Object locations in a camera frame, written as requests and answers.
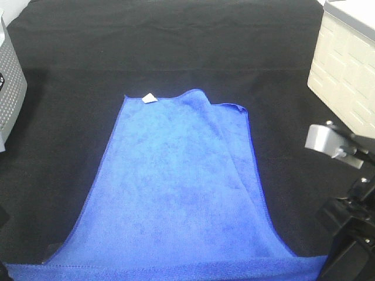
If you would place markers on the clear tape strip left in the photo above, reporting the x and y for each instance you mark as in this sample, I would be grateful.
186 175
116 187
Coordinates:
50 251

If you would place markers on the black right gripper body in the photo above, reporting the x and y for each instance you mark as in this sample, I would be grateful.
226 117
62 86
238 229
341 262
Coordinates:
350 220

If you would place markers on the grey perforated metal basket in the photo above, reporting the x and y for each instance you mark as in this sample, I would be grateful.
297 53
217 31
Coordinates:
13 86

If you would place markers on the blue microfibre towel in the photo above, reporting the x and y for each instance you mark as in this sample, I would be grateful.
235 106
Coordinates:
177 196

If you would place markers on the black table cloth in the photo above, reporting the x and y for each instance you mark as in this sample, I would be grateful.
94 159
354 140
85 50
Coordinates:
81 58

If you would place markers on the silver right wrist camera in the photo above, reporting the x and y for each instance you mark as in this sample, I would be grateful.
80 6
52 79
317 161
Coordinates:
326 140

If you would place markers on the white plastic storage box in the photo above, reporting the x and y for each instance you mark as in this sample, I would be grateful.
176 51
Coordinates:
342 69

